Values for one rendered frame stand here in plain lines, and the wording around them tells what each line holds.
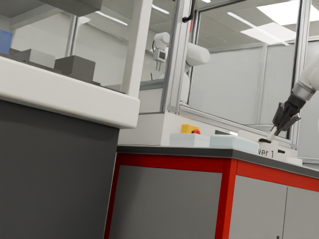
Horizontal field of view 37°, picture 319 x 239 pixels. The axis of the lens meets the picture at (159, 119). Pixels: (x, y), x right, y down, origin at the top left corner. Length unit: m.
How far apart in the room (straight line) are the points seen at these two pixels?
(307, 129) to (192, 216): 2.60
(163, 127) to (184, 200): 0.56
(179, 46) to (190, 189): 0.80
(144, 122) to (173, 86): 0.21
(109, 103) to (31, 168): 0.31
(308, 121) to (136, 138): 2.13
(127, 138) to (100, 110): 0.68
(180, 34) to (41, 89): 0.89
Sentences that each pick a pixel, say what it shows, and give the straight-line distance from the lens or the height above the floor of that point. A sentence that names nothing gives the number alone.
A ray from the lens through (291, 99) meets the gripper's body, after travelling 2.16.
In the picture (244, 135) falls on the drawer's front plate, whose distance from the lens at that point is 2.17.
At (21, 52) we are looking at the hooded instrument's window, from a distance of 1.41.
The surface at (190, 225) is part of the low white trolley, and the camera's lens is 1.50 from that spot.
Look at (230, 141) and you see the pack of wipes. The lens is 1.45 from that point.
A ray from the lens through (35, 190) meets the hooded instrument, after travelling 1.49.
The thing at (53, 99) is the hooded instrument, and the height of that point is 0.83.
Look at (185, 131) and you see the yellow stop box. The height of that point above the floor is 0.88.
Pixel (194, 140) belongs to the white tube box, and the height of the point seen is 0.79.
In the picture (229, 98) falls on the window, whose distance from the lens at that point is 2.36.
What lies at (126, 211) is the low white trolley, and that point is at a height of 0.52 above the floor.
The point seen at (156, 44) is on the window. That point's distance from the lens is 2.21.
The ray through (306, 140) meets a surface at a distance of 3.98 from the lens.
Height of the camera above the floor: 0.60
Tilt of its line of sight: 9 degrees up
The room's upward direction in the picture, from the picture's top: 8 degrees clockwise
